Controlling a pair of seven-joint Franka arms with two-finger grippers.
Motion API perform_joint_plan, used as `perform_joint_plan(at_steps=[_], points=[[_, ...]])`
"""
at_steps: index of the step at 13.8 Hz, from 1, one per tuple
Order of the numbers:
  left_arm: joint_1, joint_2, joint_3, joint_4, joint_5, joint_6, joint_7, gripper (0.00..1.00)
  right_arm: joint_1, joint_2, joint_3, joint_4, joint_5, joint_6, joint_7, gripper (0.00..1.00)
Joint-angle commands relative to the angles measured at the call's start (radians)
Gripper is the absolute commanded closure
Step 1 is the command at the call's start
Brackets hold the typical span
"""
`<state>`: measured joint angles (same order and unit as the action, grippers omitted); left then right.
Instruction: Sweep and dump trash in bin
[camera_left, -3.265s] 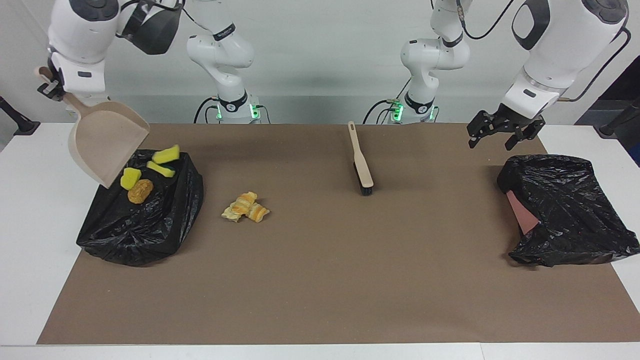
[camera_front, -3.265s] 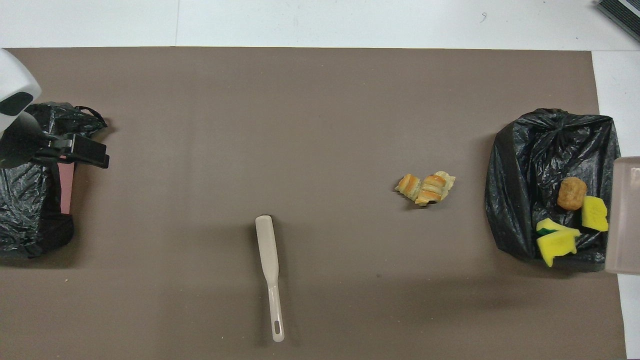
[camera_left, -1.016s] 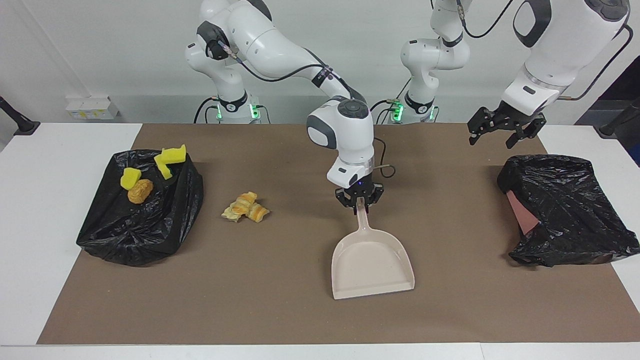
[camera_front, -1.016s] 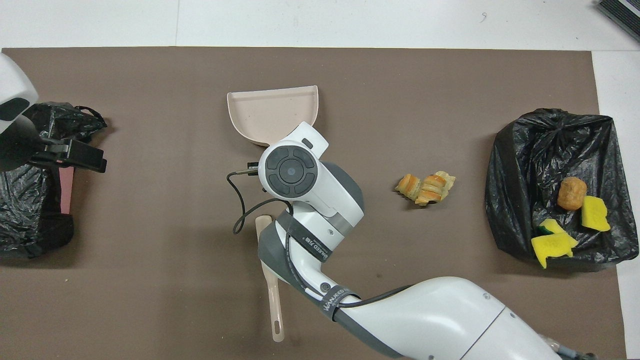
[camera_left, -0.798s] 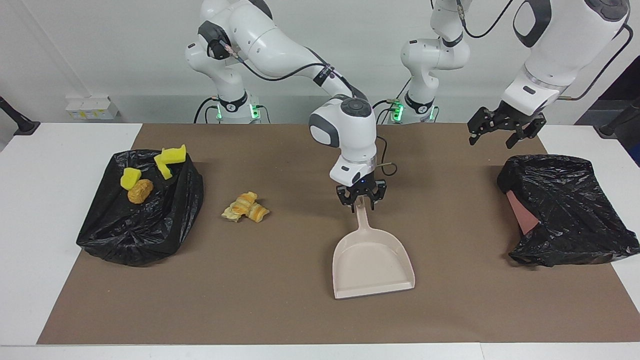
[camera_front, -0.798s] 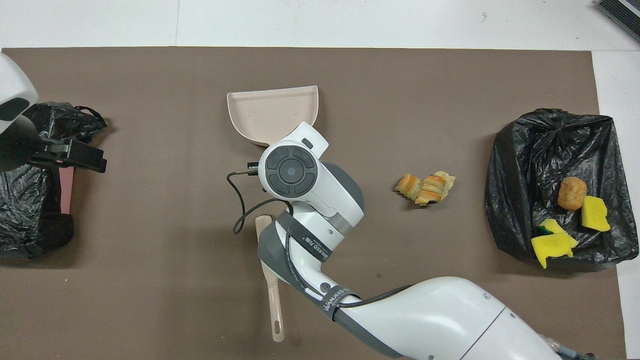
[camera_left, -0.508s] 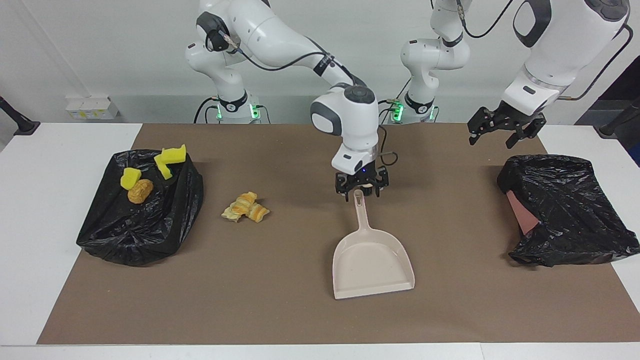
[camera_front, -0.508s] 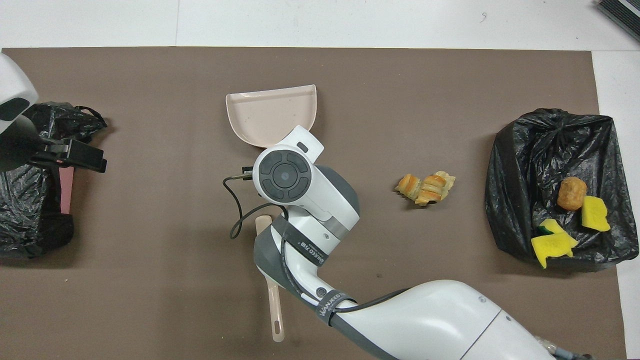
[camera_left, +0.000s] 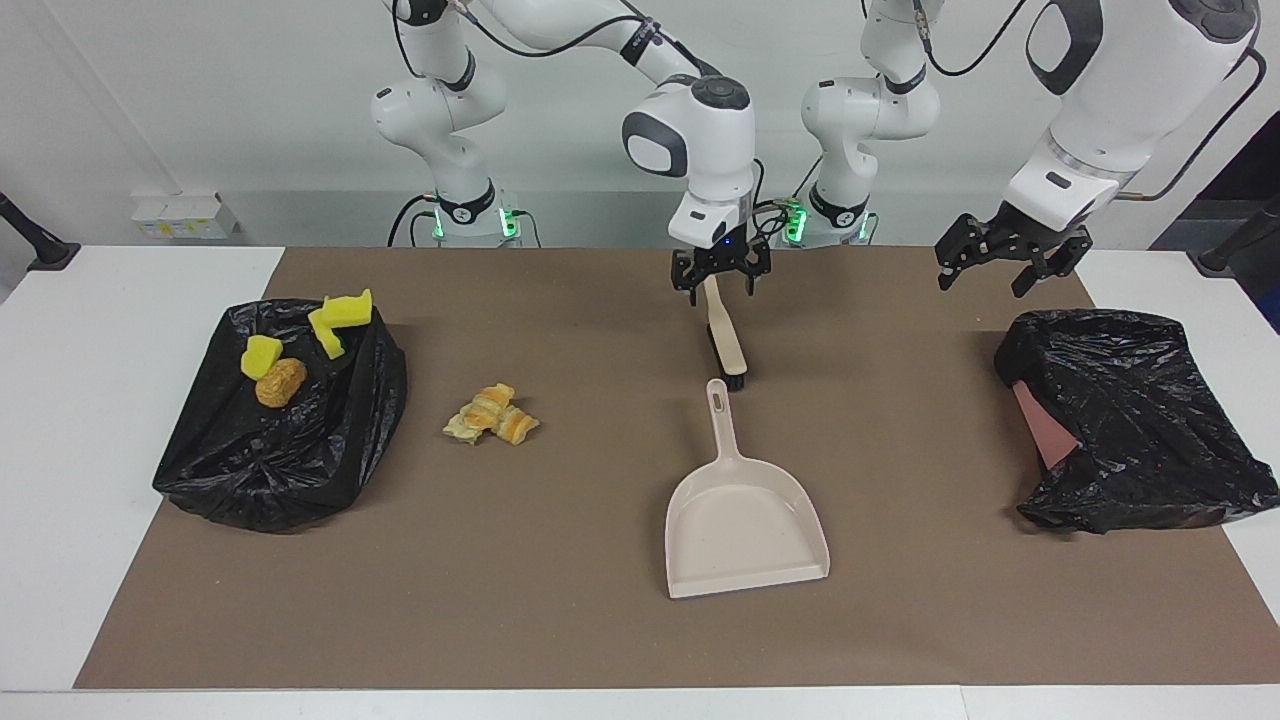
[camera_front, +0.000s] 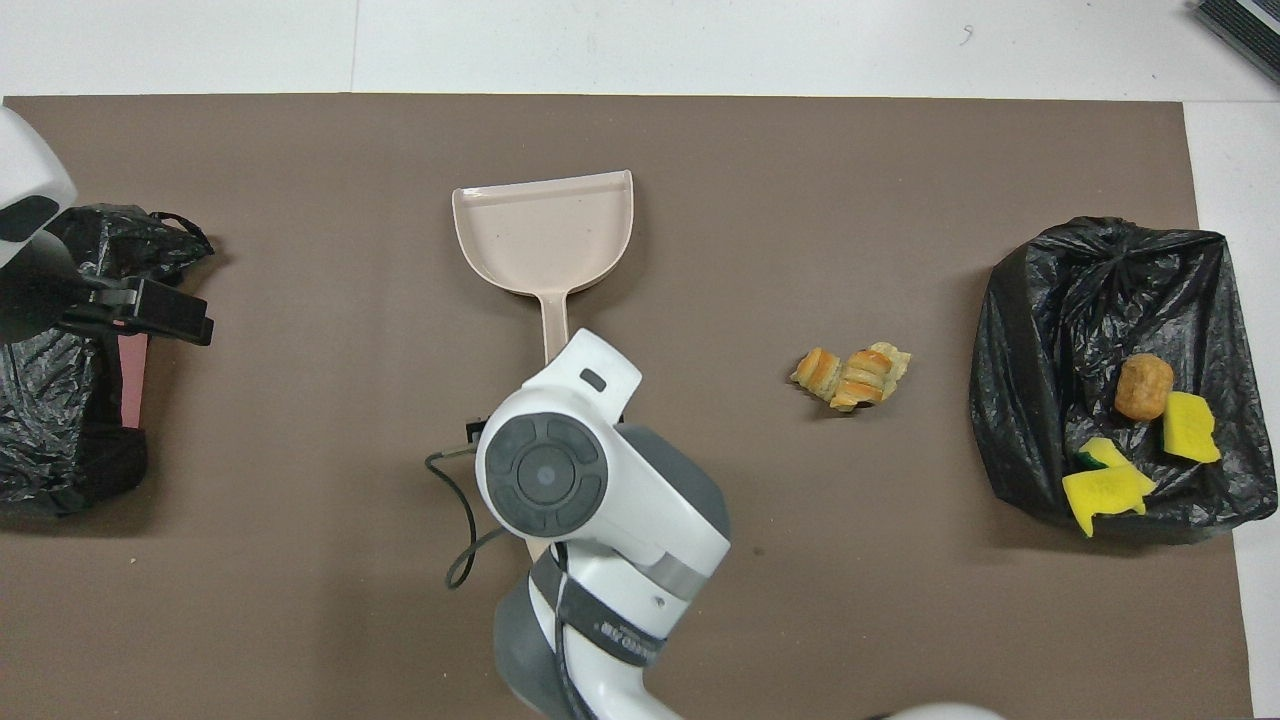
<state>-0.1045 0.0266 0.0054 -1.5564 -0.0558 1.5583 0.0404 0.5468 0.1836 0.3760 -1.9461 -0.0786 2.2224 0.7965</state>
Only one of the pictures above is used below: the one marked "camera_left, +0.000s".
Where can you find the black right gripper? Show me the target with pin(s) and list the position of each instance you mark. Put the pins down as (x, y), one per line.
(722, 255)

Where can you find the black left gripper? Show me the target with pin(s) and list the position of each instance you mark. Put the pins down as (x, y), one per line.
(1030, 243)

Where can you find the beige hand brush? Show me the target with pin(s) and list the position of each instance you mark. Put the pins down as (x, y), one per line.
(728, 345)

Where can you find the golden croissant piece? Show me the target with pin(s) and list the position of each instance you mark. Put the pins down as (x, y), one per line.
(492, 402)
(517, 428)

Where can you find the beige plastic dustpan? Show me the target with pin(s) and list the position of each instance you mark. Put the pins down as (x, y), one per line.
(745, 530)

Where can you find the pale pastry piece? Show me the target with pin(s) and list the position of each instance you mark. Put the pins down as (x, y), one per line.
(465, 427)

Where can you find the yellow sponge piece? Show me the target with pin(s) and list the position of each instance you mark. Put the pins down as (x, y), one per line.
(262, 357)
(352, 310)

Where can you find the yellow sponge with green scourer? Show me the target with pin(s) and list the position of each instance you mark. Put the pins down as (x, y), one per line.
(327, 332)

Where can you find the brown bread roll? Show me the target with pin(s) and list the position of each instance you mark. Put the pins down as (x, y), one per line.
(280, 384)

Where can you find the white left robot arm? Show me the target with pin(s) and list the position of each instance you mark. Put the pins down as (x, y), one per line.
(1120, 90)

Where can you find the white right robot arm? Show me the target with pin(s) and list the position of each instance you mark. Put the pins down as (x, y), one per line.
(700, 130)

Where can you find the pink plastic bin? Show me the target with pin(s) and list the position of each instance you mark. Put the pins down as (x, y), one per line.
(1045, 425)

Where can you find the black trash bag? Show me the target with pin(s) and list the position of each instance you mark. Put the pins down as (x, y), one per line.
(270, 470)
(1150, 430)

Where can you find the black stand pole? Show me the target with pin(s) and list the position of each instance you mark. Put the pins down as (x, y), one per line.
(1225, 255)
(45, 250)

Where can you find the dark furniture panel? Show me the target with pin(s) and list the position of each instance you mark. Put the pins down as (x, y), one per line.
(1260, 170)

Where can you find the brown table mat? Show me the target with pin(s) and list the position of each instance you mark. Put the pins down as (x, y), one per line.
(500, 620)

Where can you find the white electrical outlet box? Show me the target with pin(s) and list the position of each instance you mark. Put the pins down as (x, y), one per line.
(185, 218)

